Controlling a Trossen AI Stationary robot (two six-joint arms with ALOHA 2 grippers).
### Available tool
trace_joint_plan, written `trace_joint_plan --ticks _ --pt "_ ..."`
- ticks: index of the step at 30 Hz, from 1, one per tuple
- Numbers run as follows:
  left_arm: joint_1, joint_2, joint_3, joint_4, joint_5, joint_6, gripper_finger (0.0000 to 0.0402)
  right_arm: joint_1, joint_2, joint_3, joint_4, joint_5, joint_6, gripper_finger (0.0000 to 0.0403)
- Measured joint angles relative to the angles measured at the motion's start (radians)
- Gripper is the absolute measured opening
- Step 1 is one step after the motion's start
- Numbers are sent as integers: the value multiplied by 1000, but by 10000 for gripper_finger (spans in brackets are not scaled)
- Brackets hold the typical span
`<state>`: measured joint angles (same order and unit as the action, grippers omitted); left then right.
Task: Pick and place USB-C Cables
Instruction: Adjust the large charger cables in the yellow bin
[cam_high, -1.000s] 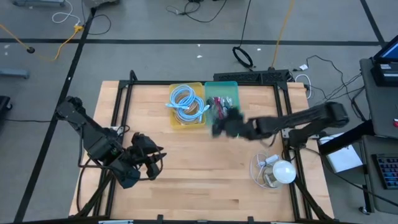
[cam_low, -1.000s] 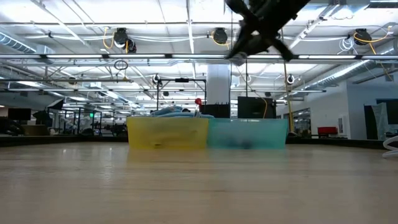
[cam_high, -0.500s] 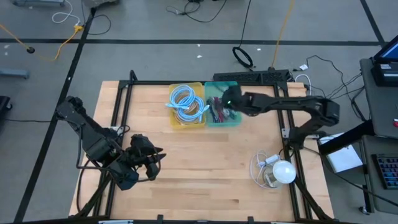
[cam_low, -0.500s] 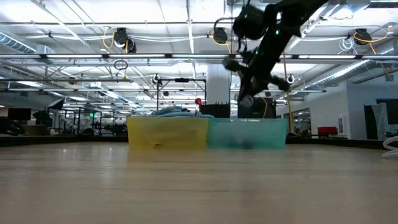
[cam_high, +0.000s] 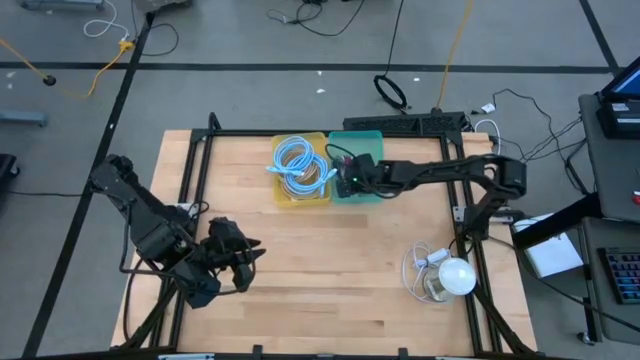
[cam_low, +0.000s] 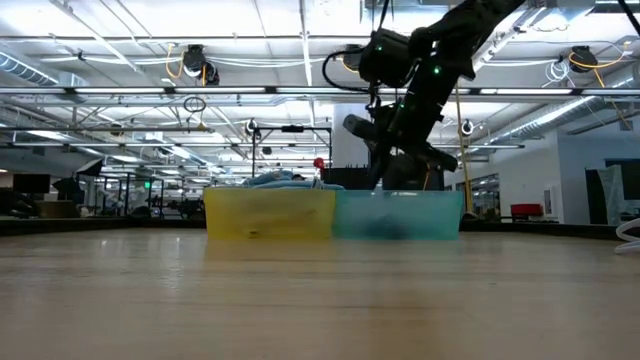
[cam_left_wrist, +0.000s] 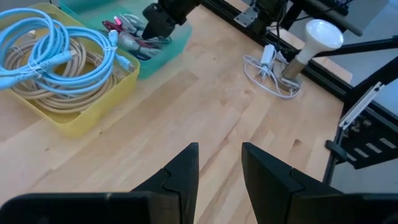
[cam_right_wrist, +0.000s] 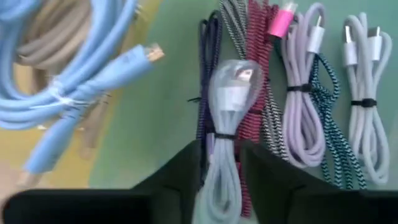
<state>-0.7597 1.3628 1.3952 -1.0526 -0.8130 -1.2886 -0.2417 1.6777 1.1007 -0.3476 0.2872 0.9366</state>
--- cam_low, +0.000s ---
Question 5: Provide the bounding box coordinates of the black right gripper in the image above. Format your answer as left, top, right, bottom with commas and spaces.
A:
341, 94, 460, 192

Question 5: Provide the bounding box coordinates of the large black cable reel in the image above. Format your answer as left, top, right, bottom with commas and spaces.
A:
568, 44, 600, 75
180, 43, 222, 87

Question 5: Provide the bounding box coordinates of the black gantry frame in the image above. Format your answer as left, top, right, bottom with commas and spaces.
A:
250, 125, 334, 180

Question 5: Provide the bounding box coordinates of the teal translucent plastic bin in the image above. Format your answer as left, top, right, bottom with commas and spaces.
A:
332, 189, 465, 242

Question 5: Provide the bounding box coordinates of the yellow hanging power cable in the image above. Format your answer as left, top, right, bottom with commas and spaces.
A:
453, 82, 479, 220

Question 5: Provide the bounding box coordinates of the red box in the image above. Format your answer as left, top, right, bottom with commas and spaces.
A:
509, 202, 545, 219

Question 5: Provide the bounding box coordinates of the black perforated metal bracket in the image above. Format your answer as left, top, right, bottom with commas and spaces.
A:
319, 166, 374, 192

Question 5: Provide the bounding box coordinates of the dark monitor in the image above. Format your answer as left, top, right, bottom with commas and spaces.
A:
11, 172, 52, 196

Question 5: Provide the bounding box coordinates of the yellow translucent plastic bin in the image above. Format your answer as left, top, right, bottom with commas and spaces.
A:
202, 186, 338, 241

